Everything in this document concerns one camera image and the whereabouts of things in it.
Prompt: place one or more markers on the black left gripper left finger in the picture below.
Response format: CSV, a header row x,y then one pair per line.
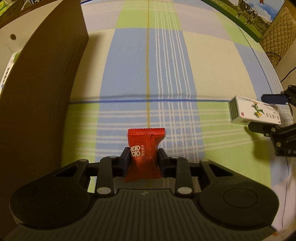
x,y
109,168

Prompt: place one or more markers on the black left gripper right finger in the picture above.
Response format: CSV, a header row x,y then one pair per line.
x,y
178,168

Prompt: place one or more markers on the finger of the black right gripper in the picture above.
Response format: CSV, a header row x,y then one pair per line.
x,y
275,98
264,128

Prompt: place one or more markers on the white long medicine box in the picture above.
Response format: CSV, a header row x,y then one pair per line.
x,y
245,110

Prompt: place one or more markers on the red candy packet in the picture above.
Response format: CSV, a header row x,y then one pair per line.
x,y
143,144

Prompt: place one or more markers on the quilted tan chair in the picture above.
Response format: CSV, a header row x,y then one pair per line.
x,y
279,37

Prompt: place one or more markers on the blue green milk carton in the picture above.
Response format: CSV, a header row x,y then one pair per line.
x,y
254,17

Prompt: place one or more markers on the brown white cardboard box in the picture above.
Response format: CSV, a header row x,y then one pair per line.
x,y
51,37

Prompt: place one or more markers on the checkered bed sheet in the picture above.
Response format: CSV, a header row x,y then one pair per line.
x,y
176,65

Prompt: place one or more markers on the green white medicine box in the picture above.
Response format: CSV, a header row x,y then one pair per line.
x,y
8,69

